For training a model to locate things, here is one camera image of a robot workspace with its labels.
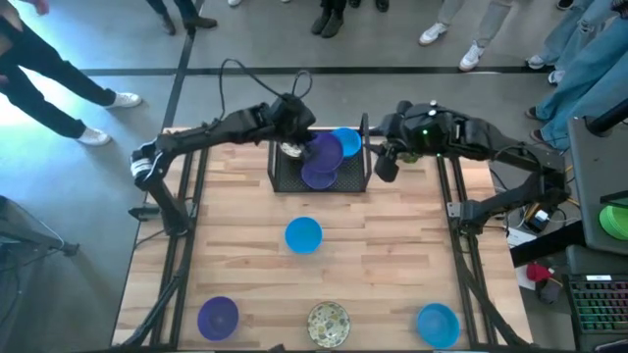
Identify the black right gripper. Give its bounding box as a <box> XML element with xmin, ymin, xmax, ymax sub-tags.
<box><xmin>375</xmin><ymin>101</ymin><xmax>460</xmax><ymax>183</ymax></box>

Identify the black desk bar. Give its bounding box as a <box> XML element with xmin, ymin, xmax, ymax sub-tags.
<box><xmin>509</xmin><ymin>220</ymin><xmax>588</xmax><ymax>269</ymax></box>

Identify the grey side desk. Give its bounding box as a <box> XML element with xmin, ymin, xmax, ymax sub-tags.
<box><xmin>567</xmin><ymin>116</ymin><xmax>628</xmax><ymax>256</ymax></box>

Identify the green round disc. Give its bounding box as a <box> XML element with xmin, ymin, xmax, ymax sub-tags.
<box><xmin>599</xmin><ymin>203</ymin><xmax>628</xmax><ymax>241</ymax></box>

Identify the purple plastic mini bowl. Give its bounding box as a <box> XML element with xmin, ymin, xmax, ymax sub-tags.
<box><xmin>196</xmin><ymin>295</ymin><xmax>240</xmax><ymax>342</ymax></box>
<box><xmin>307</xmin><ymin>131</ymin><xmax>344</xmax><ymax>174</ymax></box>
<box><xmin>300</xmin><ymin>159</ymin><xmax>340</xmax><ymax>191</ymax></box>

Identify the blue plastic mini bowl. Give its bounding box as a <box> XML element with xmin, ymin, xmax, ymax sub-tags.
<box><xmin>331</xmin><ymin>126</ymin><xmax>363</xmax><ymax>159</ymax></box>
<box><xmin>285</xmin><ymin>216</ymin><xmax>324</xmax><ymax>255</ymax></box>
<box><xmin>416</xmin><ymin>302</ymin><xmax>461</xmax><ymax>349</ymax></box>

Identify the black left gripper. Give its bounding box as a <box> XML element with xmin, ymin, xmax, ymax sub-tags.
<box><xmin>267</xmin><ymin>93</ymin><xmax>318</xmax><ymax>166</ymax></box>

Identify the yellow cable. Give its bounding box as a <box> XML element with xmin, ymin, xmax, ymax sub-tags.
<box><xmin>556</xmin><ymin>164</ymin><xmax>583</xmax><ymax>210</ymax></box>

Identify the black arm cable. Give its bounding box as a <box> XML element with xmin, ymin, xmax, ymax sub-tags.
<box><xmin>215</xmin><ymin>58</ymin><xmax>314</xmax><ymax>124</ymax></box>

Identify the white paper sheet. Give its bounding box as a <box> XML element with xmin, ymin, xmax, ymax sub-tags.
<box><xmin>506</xmin><ymin>227</ymin><xmax>534</xmax><ymax>249</ymax></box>

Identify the black round pole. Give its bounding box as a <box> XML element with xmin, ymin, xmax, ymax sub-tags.
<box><xmin>587</xmin><ymin>100</ymin><xmax>628</xmax><ymax>137</ymax></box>

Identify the red soft object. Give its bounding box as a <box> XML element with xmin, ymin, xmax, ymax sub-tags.
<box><xmin>526</xmin><ymin>263</ymin><xmax>553</xmax><ymax>284</ymax></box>

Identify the black mesh tray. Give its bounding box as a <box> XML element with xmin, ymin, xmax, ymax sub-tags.
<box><xmin>267</xmin><ymin>113</ymin><xmax>373</xmax><ymax>194</ymax></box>

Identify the black metal rig frame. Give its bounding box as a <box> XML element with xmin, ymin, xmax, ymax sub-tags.
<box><xmin>436</xmin><ymin>129</ymin><xmax>536</xmax><ymax>352</ymax></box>
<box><xmin>117</xmin><ymin>131</ymin><xmax>212</xmax><ymax>352</ymax></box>

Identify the person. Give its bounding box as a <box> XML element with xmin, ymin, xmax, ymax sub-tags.
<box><xmin>146</xmin><ymin>0</ymin><xmax>220</xmax><ymax>36</ymax></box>
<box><xmin>418</xmin><ymin>0</ymin><xmax>516</xmax><ymax>73</ymax></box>
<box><xmin>525</xmin><ymin>14</ymin><xmax>628</xmax><ymax>151</ymax></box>
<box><xmin>310</xmin><ymin>0</ymin><xmax>347</xmax><ymax>39</ymax></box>
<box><xmin>0</xmin><ymin>0</ymin><xmax>143</xmax><ymax>147</ymax></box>
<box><xmin>347</xmin><ymin>0</ymin><xmax>392</xmax><ymax>14</ymax></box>
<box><xmin>525</xmin><ymin>0</ymin><xmax>604</xmax><ymax>85</ymax></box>

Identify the black tripod stand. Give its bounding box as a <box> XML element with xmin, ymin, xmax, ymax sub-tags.
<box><xmin>0</xmin><ymin>194</ymin><xmax>80</xmax><ymax>261</ymax></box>

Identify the speckled beige mini bowl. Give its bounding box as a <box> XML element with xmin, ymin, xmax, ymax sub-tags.
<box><xmin>279</xmin><ymin>140</ymin><xmax>305</xmax><ymax>160</ymax></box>
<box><xmin>306</xmin><ymin>300</ymin><xmax>352</xmax><ymax>349</ymax></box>

